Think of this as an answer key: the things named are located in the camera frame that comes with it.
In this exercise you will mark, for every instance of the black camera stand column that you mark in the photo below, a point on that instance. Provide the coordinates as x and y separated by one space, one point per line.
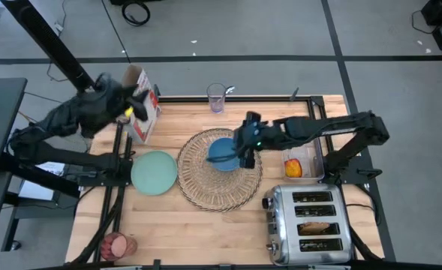
44 33

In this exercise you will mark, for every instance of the brown toast slice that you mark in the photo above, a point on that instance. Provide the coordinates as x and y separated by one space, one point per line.
313 228

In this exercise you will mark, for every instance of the silver four-slot toaster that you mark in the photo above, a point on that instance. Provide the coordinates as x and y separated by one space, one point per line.
284 213

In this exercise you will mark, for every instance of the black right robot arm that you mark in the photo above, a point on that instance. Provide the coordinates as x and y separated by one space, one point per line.
337 125

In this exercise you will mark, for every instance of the clear drinking glass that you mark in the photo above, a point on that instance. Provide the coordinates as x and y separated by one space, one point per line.
216 99

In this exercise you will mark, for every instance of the round woven placemat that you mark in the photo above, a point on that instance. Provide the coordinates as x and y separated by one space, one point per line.
213 187

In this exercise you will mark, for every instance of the red yellow apple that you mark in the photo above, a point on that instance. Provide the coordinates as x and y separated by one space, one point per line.
293 168

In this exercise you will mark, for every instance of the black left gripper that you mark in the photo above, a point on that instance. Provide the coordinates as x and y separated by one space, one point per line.
108 101

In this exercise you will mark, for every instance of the white paper sheet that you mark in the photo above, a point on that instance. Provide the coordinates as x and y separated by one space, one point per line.
36 191

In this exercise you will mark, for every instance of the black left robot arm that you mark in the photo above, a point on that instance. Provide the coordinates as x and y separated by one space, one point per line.
55 155

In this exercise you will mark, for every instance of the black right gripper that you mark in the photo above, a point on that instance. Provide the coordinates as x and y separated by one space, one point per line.
254 137

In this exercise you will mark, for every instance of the white red cereal box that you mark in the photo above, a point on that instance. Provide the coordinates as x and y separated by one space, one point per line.
145 131

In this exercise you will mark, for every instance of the black metal table frame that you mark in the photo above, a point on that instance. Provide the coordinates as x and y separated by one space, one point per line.
190 99

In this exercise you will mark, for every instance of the red plastic cup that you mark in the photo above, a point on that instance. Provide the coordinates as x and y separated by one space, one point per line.
117 246

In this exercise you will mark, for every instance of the blue bowl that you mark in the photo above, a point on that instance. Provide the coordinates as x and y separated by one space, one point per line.
222 150

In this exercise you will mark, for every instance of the clear plastic container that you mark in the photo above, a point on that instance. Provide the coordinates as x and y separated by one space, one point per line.
312 161

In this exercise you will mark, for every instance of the green plate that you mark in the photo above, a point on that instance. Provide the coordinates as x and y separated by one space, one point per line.
154 173

